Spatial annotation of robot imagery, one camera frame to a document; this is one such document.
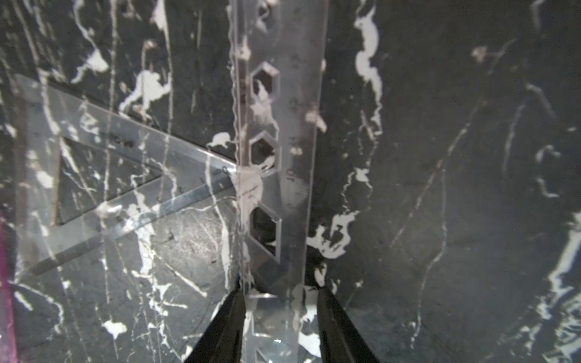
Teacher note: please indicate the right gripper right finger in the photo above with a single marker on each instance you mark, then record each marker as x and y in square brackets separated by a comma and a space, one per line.
[339, 339]

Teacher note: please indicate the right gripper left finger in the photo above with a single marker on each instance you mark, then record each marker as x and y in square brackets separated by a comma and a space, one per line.
[222, 340]

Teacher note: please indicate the clear triangle ruler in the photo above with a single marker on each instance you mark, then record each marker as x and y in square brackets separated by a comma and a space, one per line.
[85, 176]

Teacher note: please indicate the grey clear stencil ruler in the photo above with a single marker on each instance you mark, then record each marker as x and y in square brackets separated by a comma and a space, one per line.
[277, 54]

